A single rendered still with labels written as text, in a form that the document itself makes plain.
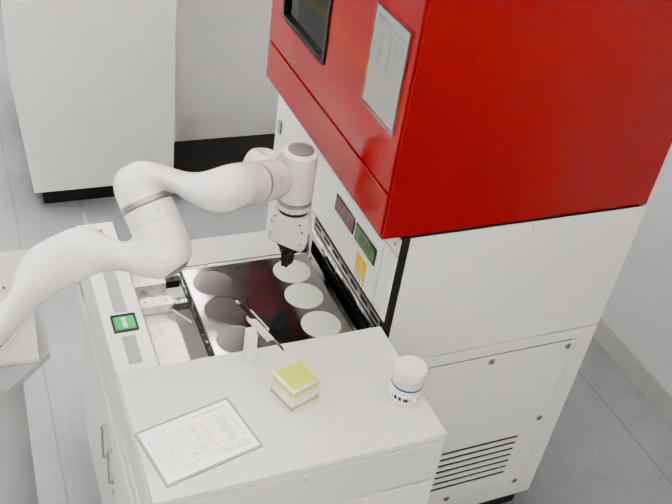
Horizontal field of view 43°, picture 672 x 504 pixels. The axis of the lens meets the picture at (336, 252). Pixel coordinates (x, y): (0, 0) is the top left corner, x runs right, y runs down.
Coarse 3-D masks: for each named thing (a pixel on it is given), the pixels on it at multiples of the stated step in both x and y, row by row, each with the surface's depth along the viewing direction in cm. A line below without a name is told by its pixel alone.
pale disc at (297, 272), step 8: (280, 264) 227; (296, 264) 228; (304, 264) 229; (280, 272) 225; (288, 272) 225; (296, 272) 226; (304, 272) 226; (288, 280) 222; (296, 280) 223; (304, 280) 223
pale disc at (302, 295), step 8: (288, 288) 220; (296, 288) 220; (304, 288) 220; (312, 288) 221; (288, 296) 217; (296, 296) 218; (304, 296) 218; (312, 296) 218; (320, 296) 219; (296, 304) 215; (304, 304) 215; (312, 304) 216
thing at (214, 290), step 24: (240, 264) 225; (264, 264) 226; (192, 288) 215; (216, 288) 216; (240, 288) 217; (264, 288) 218; (216, 312) 209; (240, 312) 210; (264, 312) 211; (288, 312) 212; (336, 312) 215; (216, 336) 202; (240, 336) 203; (288, 336) 205; (312, 336) 206
